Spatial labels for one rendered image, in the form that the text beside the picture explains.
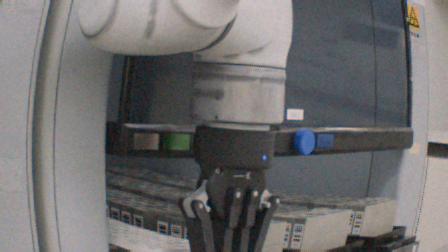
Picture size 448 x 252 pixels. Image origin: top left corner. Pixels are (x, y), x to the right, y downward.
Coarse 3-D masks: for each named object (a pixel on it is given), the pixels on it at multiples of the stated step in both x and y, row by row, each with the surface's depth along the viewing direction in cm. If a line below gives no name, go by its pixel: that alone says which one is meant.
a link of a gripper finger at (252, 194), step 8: (248, 192) 124; (256, 192) 124; (248, 200) 124; (256, 200) 124; (248, 208) 124; (248, 216) 124; (240, 224) 124; (248, 224) 124; (240, 232) 124; (248, 232) 125; (232, 240) 125; (240, 240) 124; (232, 248) 125; (240, 248) 124
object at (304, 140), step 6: (300, 132) 143; (306, 132) 143; (312, 132) 144; (294, 138) 143; (300, 138) 142; (306, 138) 143; (312, 138) 144; (294, 144) 143; (300, 144) 142; (306, 144) 143; (312, 144) 144; (300, 150) 142; (306, 150) 143
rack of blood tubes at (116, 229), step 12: (108, 228) 134; (120, 228) 136; (132, 228) 138; (108, 240) 130; (120, 240) 128; (132, 240) 128; (144, 240) 131; (156, 240) 132; (168, 240) 134; (180, 240) 135
